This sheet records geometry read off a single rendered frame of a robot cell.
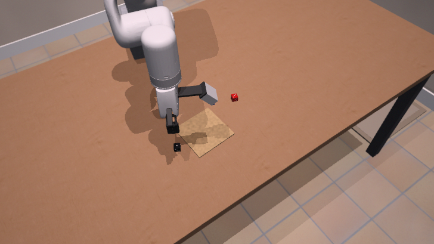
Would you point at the red die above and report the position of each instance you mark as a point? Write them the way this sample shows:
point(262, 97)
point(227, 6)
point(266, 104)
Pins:
point(234, 97)

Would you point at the black die with white pips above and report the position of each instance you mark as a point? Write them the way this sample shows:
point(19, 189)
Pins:
point(177, 147)

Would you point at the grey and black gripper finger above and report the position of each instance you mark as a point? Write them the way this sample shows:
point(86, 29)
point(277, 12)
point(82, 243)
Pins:
point(172, 127)

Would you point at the tan mat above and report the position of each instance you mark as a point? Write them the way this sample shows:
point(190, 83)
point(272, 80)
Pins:
point(204, 131)

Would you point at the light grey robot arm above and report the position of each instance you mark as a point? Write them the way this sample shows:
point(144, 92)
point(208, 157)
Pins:
point(153, 28)

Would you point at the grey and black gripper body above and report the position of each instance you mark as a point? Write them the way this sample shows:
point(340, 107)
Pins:
point(167, 98)

